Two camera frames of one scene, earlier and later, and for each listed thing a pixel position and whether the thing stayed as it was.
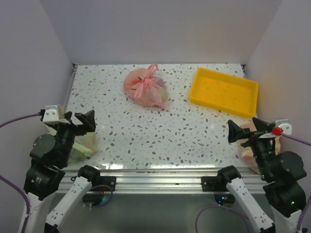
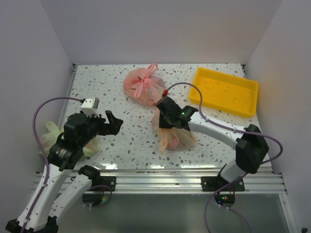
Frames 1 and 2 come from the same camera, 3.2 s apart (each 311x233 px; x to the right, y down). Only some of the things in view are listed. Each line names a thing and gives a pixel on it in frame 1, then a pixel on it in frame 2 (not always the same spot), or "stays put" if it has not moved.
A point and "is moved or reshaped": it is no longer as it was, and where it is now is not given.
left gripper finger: x=67 y=116 -> x=115 y=124
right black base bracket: x=210 y=183 stays put
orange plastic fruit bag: x=248 y=154 is moved or reshaped
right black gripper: x=235 y=132 -> x=162 y=124
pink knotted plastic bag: x=141 y=85 stays put
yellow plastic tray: x=225 y=92 stays put
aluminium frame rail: x=164 y=179 stays put
